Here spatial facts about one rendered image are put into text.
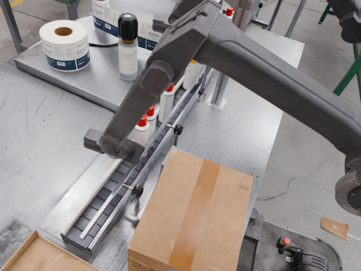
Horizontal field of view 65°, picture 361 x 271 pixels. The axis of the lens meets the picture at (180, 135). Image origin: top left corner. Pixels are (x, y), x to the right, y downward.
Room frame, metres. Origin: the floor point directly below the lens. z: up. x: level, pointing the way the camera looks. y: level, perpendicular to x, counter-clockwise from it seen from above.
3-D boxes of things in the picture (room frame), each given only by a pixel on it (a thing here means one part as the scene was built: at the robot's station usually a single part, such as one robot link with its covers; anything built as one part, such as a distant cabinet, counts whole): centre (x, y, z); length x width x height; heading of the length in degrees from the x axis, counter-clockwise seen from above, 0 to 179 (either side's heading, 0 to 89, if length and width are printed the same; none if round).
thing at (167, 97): (0.83, 0.08, 0.98); 0.05 x 0.05 x 0.20
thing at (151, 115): (0.68, 0.12, 0.98); 0.05 x 0.05 x 0.20
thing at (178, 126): (0.72, 0.03, 0.91); 0.07 x 0.03 x 0.16; 74
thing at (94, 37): (1.39, 0.54, 0.89); 0.31 x 0.31 x 0.01
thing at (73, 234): (1.06, 0.01, 0.86); 1.65 x 0.08 x 0.04; 164
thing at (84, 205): (0.79, 0.13, 0.90); 1.07 x 0.01 x 0.02; 164
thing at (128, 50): (1.06, 0.30, 1.03); 0.09 x 0.09 x 0.30
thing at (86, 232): (0.77, 0.06, 0.95); 1.07 x 0.01 x 0.01; 164
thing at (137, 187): (0.43, 0.12, 0.91); 0.07 x 0.03 x 0.16; 74
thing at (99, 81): (1.30, 0.41, 0.86); 0.80 x 0.67 x 0.05; 164
